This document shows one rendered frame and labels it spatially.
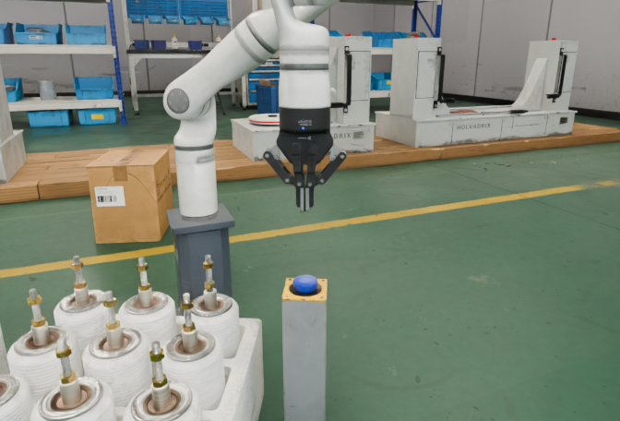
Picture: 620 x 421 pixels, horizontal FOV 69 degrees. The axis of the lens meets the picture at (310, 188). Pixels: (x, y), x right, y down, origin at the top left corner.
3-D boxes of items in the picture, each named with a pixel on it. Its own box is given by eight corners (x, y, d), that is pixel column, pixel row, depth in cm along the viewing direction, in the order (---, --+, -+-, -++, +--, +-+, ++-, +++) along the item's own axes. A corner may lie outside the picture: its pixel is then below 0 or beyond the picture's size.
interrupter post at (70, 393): (59, 409, 57) (55, 388, 56) (64, 396, 59) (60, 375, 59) (80, 405, 58) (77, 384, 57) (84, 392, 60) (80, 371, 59)
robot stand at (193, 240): (175, 312, 124) (165, 210, 116) (228, 302, 130) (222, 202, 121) (182, 342, 111) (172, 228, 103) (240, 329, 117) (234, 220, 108)
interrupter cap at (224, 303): (209, 292, 86) (209, 289, 85) (241, 303, 82) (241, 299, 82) (180, 311, 79) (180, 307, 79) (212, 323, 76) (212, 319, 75)
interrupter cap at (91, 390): (30, 429, 54) (29, 424, 54) (47, 386, 61) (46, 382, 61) (99, 416, 56) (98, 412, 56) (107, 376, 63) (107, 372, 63)
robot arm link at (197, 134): (182, 77, 108) (186, 147, 113) (160, 78, 100) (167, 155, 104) (217, 78, 106) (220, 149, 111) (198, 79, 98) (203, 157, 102)
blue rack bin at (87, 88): (78, 96, 500) (76, 77, 494) (115, 95, 514) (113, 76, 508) (75, 100, 456) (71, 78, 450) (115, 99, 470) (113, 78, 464)
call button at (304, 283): (294, 284, 76) (293, 273, 75) (317, 285, 76) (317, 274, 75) (292, 296, 72) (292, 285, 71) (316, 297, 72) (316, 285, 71)
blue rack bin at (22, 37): (25, 45, 470) (21, 24, 464) (65, 45, 483) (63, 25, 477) (13, 44, 425) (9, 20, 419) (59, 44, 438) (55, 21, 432)
